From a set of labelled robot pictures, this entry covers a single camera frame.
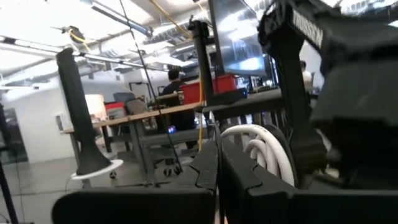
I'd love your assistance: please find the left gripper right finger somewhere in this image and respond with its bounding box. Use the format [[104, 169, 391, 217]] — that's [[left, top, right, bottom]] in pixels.
[[219, 138, 398, 224]]

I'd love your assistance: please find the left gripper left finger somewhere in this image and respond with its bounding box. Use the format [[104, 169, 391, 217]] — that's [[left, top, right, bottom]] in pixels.
[[51, 139, 218, 224]]

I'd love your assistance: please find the white cord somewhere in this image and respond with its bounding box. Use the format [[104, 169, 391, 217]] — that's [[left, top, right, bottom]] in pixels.
[[220, 124, 296, 187]]

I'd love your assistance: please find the black office chair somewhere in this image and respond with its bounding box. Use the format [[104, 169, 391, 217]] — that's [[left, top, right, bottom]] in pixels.
[[161, 157, 184, 177]]

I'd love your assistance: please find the wooden workbench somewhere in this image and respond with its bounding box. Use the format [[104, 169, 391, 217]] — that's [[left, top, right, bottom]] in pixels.
[[60, 101, 208, 187]]

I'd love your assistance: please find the grey backpack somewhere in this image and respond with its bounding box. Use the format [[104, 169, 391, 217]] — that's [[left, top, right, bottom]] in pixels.
[[124, 98, 149, 116]]

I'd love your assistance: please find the red and grey container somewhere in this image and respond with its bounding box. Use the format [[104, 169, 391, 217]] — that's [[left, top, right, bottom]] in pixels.
[[104, 101, 127, 121]]

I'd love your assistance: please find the black equipment desk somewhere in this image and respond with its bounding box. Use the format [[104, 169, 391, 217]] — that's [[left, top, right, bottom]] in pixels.
[[201, 88, 289, 138]]

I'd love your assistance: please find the red storage crate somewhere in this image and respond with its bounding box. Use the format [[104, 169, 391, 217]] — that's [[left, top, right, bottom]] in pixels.
[[179, 73, 239, 105]]

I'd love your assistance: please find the person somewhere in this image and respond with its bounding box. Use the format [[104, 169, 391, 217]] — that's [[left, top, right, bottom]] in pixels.
[[160, 68, 200, 150]]

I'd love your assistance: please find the black tall stand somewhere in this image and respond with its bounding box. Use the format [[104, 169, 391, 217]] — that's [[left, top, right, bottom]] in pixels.
[[55, 47, 124, 181]]

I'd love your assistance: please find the black thin pole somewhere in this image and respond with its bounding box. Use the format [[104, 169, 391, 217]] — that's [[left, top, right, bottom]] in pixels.
[[119, 0, 183, 170]]

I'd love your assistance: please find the large display screen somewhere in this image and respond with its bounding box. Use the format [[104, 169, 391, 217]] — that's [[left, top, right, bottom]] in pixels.
[[207, 0, 276, 78]]

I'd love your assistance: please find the grey ceiling pipe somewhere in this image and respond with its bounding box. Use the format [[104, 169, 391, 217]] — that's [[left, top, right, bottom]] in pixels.
[[90, 0, 154, 37]]

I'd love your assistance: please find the yellow hanging cable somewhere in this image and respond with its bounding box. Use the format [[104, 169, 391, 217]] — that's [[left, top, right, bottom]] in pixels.
[[148, 0, 206, 152]]

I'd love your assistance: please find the black thin post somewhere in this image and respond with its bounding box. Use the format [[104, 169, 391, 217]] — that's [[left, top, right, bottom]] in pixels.
[[0, 104, 19, 224]]

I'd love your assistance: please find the black screen post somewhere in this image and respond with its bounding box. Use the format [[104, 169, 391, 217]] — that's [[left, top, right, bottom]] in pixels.
[[187, 19, 218, 108]]

